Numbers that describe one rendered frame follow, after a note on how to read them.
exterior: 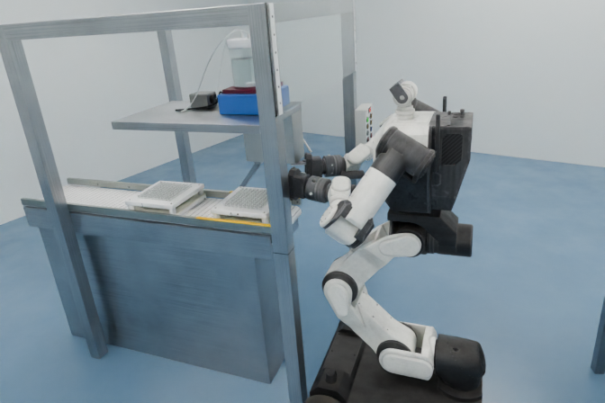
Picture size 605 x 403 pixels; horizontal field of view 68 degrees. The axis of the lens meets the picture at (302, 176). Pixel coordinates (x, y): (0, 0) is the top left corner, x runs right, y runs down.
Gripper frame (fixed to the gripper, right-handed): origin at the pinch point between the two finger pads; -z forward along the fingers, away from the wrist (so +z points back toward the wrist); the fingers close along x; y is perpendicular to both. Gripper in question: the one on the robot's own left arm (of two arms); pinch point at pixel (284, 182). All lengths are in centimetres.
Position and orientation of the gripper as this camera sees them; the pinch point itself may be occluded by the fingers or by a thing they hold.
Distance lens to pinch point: 167.4
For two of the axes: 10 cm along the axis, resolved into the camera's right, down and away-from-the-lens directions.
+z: 8.7, 1.8, -4.5
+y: 4.8, -3.6, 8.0
